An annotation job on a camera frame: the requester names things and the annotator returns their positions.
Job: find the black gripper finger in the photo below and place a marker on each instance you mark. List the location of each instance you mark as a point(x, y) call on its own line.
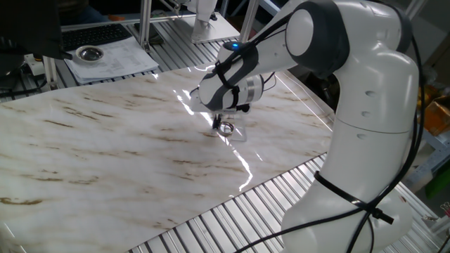
point(214, 121)
point(219, 121)

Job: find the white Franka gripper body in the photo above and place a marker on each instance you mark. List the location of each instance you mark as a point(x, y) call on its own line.
point(194, 102)

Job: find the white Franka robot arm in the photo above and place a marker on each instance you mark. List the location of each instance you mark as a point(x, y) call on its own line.
point(369, 105)

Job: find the white robot on metal plate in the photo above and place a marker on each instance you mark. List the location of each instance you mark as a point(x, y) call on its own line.
point(202, 17)

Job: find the small white comb strip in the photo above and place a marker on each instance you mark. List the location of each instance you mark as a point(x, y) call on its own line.
point(240, 135)

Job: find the stack of printed paper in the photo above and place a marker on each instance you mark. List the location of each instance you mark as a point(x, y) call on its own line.
point(123, 63)

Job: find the white marble pattern mat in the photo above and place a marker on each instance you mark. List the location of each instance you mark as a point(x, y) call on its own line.
point(105, 140)

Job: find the black keyboard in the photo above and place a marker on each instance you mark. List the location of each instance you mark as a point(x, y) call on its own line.
point(95, 35)

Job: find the black monitor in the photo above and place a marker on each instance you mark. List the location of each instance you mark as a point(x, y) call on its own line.
point(28, 28)

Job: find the orange box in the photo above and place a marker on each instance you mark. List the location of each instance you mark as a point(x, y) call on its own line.
point(437, 116)

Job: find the green plastic item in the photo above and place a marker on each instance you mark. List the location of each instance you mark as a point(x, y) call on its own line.
point(439, 182)

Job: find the aluminium frame post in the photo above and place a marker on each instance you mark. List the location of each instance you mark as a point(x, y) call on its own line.
point(145, 21)
point(249, 17)
point(49, 74)

